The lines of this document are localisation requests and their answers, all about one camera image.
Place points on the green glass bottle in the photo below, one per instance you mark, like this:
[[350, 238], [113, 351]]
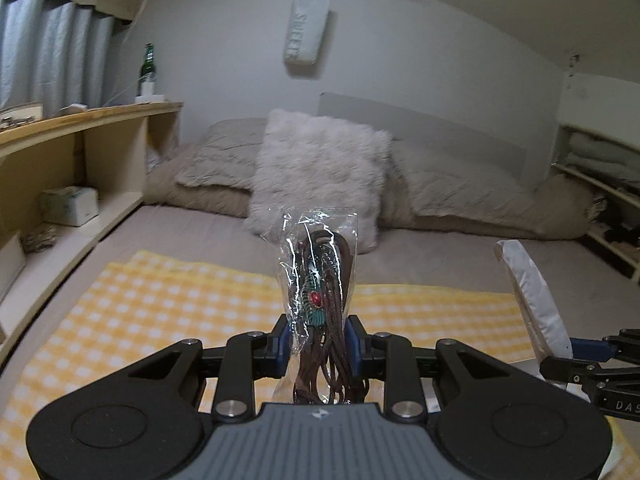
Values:
[[148, 67]]

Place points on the white tissue box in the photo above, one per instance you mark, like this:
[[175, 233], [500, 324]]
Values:
[[70, 205]]

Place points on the woven brown bundle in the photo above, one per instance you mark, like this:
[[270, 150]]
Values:
[[42, 239]]

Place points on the white fluffy pillow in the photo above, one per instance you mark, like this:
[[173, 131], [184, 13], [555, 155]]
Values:
[[315, 170]]

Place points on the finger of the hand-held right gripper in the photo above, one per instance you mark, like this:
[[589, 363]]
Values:
[[565, 369], [595, 347]]

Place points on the white hanging wall bag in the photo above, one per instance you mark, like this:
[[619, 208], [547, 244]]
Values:
[[305, 25]]

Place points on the beige folded blankets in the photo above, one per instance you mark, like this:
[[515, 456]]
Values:
[[465, 195]]

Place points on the folded pale bedding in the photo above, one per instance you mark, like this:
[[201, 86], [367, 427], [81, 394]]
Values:
[[605, 155]]

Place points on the wooden side shelf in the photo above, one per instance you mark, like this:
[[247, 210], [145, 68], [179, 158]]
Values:
[[110, 160]]

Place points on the white wipes packet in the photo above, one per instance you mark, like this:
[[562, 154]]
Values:
[[532, 300]]

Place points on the white open shelf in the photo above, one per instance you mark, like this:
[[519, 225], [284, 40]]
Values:
[[600, 210]]

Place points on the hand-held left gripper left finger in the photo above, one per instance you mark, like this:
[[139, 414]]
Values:
[[286, 345]]

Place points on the yellow checkered cloth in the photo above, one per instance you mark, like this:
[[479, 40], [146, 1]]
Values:
[[150, 305]]

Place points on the white cardboard box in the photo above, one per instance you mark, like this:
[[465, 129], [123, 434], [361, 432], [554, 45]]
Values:
[[529, 367]]

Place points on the grey curtain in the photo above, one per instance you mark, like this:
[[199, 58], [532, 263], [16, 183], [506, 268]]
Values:
[[50, 55]]

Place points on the small white box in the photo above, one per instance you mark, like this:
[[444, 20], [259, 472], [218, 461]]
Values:
[[150, 98]]

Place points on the beige quilted pillow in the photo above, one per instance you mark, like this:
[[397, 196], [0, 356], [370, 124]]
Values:
[[210, 170]]

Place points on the grey bed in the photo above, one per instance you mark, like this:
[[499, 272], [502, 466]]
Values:
[[450, 265]]

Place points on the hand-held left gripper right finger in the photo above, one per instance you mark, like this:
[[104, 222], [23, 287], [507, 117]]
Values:
[[354, 345]]

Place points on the grey headboard panel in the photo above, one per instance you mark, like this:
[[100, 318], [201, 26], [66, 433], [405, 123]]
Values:
[[450, 125]]

